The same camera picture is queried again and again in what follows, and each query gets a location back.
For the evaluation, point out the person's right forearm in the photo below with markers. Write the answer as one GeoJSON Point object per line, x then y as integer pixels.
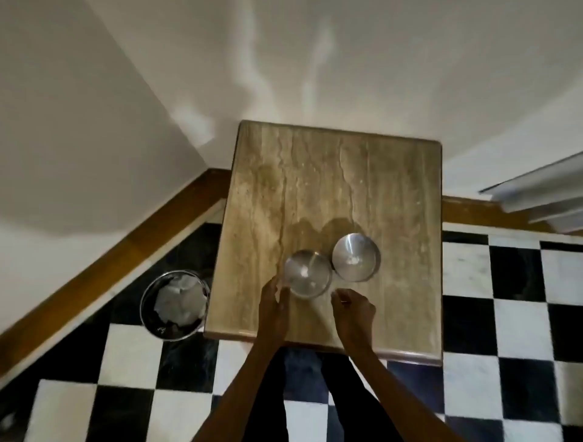
{"type": "Point", "coordinates": [391, 396]}

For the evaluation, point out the steel bowl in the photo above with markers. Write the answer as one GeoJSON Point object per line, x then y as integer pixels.
{"type": "Point", "coordinates": [308, 274]}
{"type": "Point", "coordinates": [356, 257]}

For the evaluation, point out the person's left hand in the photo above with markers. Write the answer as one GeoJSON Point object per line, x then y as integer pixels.
{"type": "Point", "coordinates": [272, 316]}

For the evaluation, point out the brown wooden baseboard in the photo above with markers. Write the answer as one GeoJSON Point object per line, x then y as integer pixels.
{"type": "Point", "coordinates": [114, 268]}
{"type": "Point", "coordinates": [483, 213]}

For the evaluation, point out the white crumpled cloth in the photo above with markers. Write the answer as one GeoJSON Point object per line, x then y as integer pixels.
{"type": "Point", "coordinates": [180, 300]}

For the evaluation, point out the person's right hand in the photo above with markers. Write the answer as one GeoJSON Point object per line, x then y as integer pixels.
{"type": "Point", "coordinates": [355, 321]}

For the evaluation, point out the person's left fingers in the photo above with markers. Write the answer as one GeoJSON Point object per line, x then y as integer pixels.
{"type": "Point", "coordinates": [273, 293]}

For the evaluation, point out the steel pot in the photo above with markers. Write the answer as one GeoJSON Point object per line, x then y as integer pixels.
{"type": "Point", "coordinates": [150, 314]}

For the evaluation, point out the person's right fingers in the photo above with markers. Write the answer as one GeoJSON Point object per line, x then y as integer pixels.
{"type": "Point", "coordinates": [344, 298]}

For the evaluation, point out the person's left forearm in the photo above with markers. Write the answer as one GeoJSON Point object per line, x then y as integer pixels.
{"type": "Point", "coordinates": [241, 391]}

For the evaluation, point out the white slatted blind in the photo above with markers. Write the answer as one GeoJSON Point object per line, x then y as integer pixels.
{"type": "Point", "coordinates": [542, 196]}

